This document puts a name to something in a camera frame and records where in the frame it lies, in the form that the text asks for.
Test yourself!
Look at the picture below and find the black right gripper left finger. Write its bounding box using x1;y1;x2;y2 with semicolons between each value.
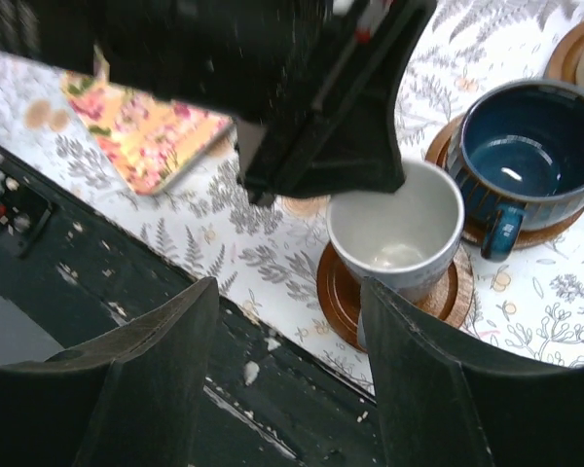
43;276;220;467

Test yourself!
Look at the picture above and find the floral serving tray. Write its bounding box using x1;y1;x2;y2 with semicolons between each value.
61;54;233;196

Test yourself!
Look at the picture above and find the dark blue mug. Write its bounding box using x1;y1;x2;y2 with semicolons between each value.
445;80;584;262

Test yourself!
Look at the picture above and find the small grey patterned cup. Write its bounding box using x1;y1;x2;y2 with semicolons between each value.
326;160;467;351

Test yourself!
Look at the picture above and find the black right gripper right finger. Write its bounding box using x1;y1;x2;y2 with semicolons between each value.
361;279;584;466

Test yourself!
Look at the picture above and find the floral table cloth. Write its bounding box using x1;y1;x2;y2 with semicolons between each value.
0;1;584;389

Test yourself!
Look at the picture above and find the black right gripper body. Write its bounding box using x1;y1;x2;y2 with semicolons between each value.
92;1;436;204

